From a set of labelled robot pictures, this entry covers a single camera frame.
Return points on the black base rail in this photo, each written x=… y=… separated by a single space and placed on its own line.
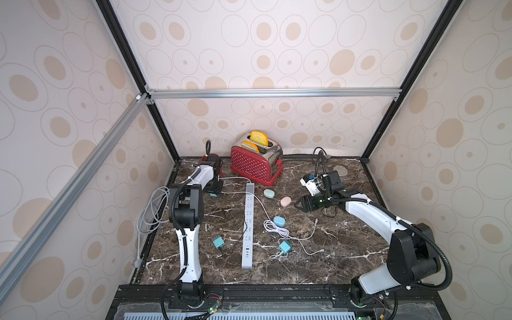
x=274 y=302

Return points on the red toaster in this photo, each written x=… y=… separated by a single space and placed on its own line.
x=263 y=167

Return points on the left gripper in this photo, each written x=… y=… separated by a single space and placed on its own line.
x=218 y=188

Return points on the rear yellow toast slice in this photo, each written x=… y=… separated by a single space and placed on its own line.
x=259 y=137

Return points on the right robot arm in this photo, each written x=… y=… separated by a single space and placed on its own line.
x=413 y=260

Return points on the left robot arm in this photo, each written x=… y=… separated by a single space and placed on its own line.
x=186 y=212

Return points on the yellow toast slice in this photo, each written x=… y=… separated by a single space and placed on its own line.
x=250 y=146
x=259 y=137

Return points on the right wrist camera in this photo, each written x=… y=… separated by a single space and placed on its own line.
x=324 y=183

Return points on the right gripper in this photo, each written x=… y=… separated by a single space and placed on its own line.
x=310 y=202

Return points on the pink earbud case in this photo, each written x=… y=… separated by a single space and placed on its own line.
x=285 y=201

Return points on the green earbud case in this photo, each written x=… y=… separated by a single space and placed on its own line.
x=268 y=193

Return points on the left aluminium rail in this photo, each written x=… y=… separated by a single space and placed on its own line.
x=28 y=249

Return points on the white power strip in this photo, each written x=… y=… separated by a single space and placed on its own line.
x=247 y=251

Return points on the blue earbud case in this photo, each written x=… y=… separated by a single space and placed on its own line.
x=279 y=221

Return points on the front yellow toast slice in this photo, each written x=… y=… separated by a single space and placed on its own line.
x=250 y=146

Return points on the horizontal aluminium rail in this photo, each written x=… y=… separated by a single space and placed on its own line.
x=270 y=93

